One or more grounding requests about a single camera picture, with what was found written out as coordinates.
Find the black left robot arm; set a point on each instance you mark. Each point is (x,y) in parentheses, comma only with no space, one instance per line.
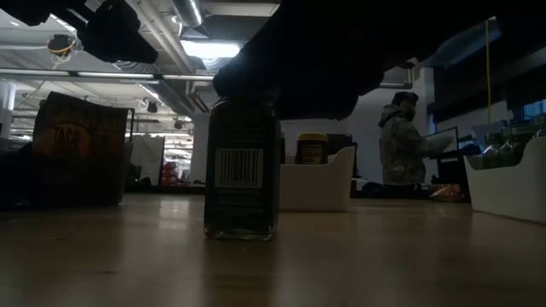
(34,10)

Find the red objects pile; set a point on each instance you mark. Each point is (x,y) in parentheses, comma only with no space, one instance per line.
(170,172)

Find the person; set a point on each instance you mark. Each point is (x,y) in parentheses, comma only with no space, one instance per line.
(401,149)

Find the white plastic bin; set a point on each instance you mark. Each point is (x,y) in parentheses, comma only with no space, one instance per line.
(512,192)
(315,187)

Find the green lid spice jar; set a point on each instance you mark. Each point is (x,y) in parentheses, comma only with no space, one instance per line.
(539,125)
(495,147)
(518,140)
(239,204)

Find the black monitor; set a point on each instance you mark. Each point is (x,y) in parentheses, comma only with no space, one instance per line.
(341,143)

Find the grey ceiling pipe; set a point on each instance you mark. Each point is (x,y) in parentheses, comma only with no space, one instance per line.
(115,75)

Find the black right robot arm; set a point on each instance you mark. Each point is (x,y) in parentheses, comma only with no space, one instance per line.
(384,21)

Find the dark transparent plastic bin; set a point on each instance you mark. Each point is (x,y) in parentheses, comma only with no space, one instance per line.
(13,179)

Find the ceiling light panel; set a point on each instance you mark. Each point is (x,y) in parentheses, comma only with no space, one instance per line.
(205,49)

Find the yellow lid spice jar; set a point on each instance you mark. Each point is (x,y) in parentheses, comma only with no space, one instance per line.
(312,149)

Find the silver ventilation duct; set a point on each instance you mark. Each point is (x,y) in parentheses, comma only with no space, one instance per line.
(187,13)

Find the white board panel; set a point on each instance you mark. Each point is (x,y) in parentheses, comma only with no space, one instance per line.
(147,158)

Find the taco seasoning packet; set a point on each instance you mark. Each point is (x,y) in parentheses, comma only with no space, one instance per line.
(77,162)
(445,192)

